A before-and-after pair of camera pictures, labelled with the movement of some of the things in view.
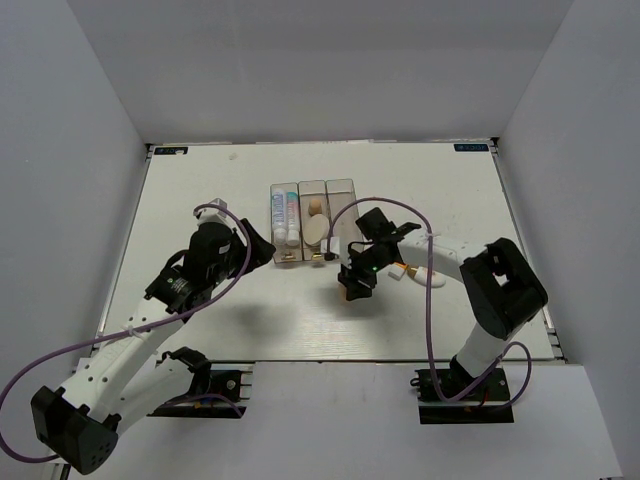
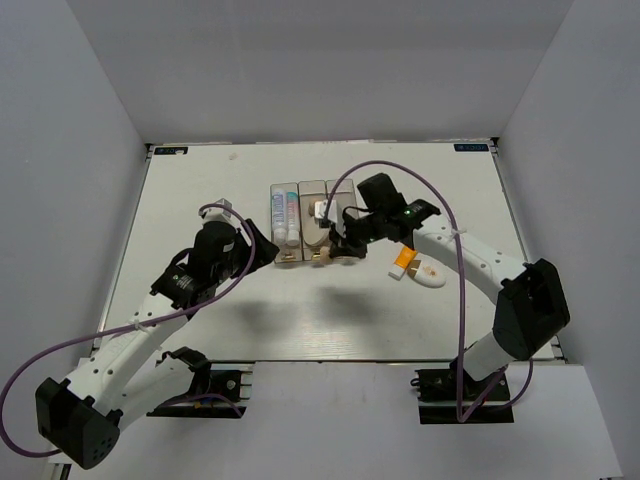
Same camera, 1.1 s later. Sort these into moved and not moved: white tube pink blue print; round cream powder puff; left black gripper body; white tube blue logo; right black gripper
Moved: right black gripper
Not moved: round cream powder puff; left black gripper body; white tube blue logo; white tube pink blue print
